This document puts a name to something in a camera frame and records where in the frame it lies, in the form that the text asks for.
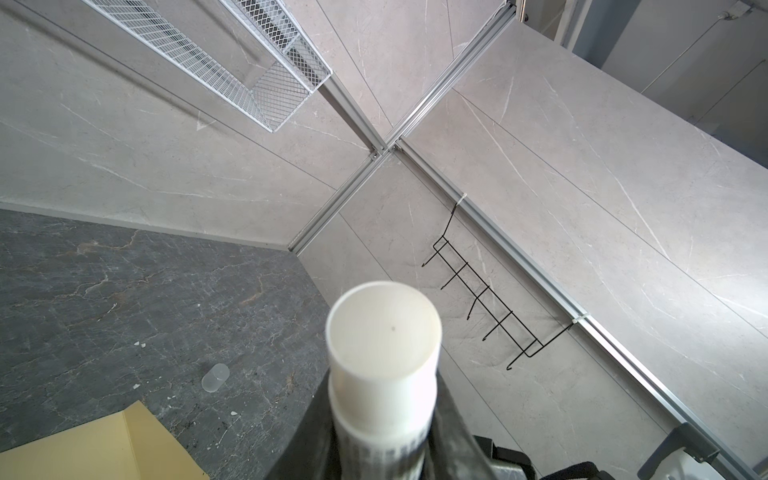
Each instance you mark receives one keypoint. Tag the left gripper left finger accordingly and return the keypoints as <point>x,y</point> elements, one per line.
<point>312,453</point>

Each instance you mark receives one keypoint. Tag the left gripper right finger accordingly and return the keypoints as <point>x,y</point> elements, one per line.
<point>452,452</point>

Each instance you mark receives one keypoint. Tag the clear glue stick cap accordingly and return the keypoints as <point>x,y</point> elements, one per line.
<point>215,378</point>

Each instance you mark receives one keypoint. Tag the white glue stick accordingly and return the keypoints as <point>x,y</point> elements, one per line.
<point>383,341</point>

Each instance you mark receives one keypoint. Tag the yellow kraft envelope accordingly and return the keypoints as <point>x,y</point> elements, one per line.
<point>129,444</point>

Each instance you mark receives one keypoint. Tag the black wire hook rack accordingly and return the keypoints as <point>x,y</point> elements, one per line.
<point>505,320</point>

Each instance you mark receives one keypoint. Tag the white wire mesh basket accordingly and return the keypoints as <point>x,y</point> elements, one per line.
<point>246,57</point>

